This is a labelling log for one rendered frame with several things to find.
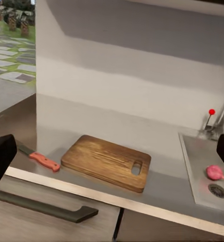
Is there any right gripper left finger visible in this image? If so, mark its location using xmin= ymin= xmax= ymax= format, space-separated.
xmin=0 ymin=134 xmax=17 ymax=180

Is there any parer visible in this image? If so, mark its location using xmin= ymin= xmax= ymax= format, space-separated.
xmin=16 ymin=142 xmax=60 ymax=172

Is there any cutting board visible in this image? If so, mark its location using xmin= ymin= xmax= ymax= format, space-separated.
xmin=61 ymin=135 xmax=151 ymax=193

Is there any vidalia onion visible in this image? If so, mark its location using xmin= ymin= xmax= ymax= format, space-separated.
xmin=206 ymin=164 xmax=224 ymax=180

